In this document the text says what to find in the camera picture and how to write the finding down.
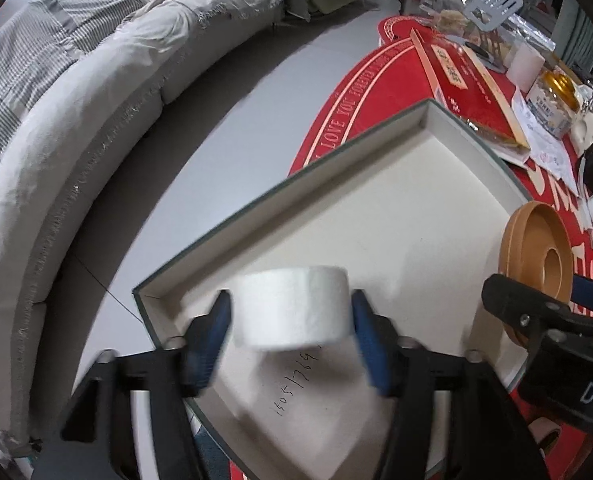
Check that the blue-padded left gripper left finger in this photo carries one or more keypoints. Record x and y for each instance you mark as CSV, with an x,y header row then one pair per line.
x,y
205,338

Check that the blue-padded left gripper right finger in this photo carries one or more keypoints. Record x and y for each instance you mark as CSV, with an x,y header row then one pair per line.
x,y
378,343

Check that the white masking tape roll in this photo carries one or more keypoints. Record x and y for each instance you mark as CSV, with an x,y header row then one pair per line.
x,y
292,308

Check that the shallow cardboard box tray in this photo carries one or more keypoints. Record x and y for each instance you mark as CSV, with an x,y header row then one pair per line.
x,y
414,210

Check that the white paper sheet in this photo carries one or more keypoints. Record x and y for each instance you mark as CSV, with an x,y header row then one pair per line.
x,y
545,150

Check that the gold-lid glass jar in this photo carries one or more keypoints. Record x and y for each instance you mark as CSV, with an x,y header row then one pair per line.
x,y
553,102

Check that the white cylinder cup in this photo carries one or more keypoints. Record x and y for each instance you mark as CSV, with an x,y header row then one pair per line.
x,y
525,65

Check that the long red gift box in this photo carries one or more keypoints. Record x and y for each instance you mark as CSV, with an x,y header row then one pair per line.
x,y
464,86

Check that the red round tablecloth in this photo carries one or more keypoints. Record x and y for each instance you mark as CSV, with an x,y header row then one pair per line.
x,y
391,79

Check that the grey curved sofa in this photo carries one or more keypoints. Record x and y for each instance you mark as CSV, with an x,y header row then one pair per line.
x,y
80,82

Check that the grey slotted spatula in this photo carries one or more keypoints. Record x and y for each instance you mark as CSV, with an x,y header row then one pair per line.
x,y
487,15

